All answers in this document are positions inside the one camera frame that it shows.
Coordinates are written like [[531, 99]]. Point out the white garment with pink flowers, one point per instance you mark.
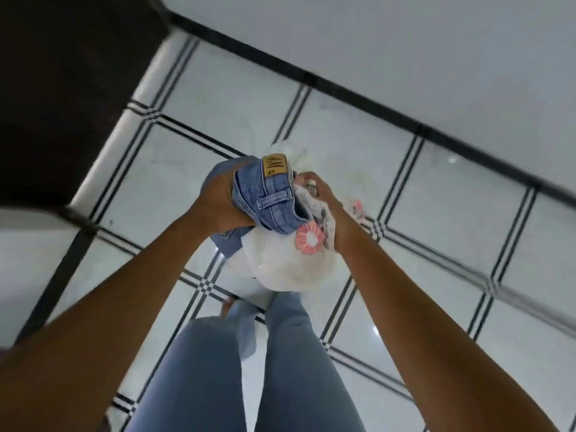
[[281, 263]]

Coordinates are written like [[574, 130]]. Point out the blue denim jeans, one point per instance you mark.
[[272, 200]]

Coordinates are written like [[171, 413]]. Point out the person's left forearm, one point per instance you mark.
[[103, 319]]

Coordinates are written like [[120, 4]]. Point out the person's leg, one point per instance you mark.
[[198, 377], [301, 368]]

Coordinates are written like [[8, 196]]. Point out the person's right leg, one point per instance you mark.
[[301, 368]]

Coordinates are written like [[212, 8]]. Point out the person's right forearm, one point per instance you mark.
[[427, 341]]

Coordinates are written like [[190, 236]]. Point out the person's right hand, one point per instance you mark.
[[340, 221]]

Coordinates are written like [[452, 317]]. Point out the person's right fingers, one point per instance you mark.
[[315, 186]]

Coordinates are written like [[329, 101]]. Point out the person's left foot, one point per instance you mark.
[[227, 307]]

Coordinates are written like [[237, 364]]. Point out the dark brown wooden furniture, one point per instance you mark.
[[67, 94]]

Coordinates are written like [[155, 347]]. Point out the person's left leg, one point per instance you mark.
[[198, 377]]

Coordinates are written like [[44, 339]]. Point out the person's left hand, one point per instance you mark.
[[215, 203]]

